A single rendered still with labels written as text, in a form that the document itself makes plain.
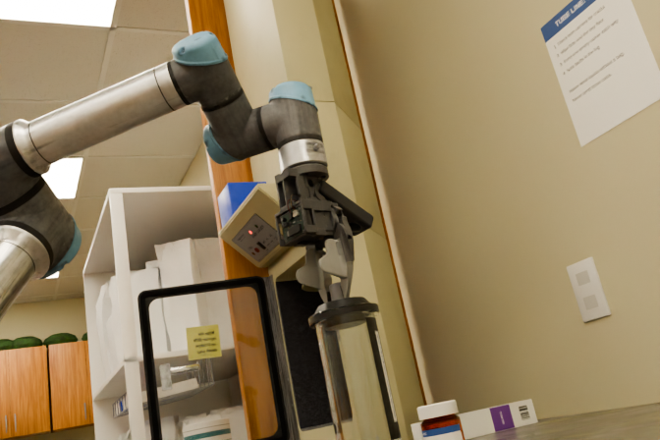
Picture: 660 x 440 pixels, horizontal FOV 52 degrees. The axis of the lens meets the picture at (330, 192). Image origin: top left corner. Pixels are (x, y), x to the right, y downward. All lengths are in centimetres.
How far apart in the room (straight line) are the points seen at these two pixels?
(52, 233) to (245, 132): 36
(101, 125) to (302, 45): 66
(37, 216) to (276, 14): 76
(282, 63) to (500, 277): 71
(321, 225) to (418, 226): 87
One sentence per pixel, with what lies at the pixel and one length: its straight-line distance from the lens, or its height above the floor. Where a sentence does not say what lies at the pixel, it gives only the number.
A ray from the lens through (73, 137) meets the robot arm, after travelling 114.
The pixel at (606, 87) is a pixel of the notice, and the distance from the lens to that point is 138.
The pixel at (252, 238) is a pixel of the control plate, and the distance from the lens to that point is 159.
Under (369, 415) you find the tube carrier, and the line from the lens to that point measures 98.
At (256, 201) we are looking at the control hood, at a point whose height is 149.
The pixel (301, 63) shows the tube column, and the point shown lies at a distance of 160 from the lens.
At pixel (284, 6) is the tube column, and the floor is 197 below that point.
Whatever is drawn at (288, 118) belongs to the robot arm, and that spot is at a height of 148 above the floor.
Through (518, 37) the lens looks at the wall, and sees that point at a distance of 156.
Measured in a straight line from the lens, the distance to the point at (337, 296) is 103.
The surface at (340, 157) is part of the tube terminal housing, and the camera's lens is 152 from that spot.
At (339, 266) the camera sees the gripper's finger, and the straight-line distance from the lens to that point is 101.
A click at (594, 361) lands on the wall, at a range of 144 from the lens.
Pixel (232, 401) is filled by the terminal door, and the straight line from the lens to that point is 163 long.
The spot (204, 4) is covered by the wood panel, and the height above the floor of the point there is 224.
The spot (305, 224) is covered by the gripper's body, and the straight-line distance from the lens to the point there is 99.
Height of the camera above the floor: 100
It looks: 19 degrees up
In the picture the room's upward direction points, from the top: 12 degrees counter-clockwise
